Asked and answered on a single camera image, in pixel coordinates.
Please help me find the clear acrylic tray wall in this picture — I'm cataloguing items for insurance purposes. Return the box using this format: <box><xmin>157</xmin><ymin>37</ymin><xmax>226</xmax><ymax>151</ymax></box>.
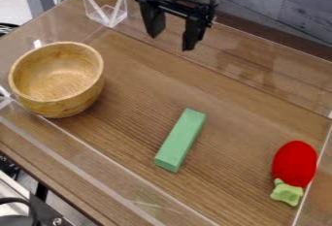
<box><xmin>0</xmin><ymin>0</ymin><xmax>332</xmax><ymax>226</ymax></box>

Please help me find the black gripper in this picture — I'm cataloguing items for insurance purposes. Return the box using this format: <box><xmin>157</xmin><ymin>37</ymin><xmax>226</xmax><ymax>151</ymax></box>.
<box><xmin>138</xmin><ymin>0</ymin><xmax>218</xmax><ymax>51</ymax></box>

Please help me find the red plush strawberry toy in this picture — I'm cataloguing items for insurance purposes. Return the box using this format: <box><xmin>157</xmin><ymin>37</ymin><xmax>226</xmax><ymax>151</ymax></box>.
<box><xmin>269</xmin><ymin>141</ymin><xmax>317</xmax><ymax>207</ymax></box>

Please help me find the clear acrylic corner bracket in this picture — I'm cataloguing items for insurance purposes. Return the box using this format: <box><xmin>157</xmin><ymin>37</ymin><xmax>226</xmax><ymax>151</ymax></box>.
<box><xmin>83</xmin><ymin>0</ymin><xmax>127</xmax><ymax>28</ymax></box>

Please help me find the black clamp under table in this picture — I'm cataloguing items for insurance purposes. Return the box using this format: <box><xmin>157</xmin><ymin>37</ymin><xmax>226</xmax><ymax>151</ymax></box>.
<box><xmin>0</xmin><ymin>197</ymin><xmax>75</xmax><ymax>226</ymax></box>

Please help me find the green foam stick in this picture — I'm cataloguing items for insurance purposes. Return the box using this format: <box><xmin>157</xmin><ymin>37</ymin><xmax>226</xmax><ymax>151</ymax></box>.
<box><xmin>154</xmin><ymin>109</ymin><xmax>206</xmax><ymax>173</ymax></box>

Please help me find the brown wooden bowl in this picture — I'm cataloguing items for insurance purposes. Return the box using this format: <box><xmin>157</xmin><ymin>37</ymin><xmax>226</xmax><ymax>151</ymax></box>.
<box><xmin>8</xmin><ymin>42</ymin><xmax>104</xmax><ymax>118</ymax></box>

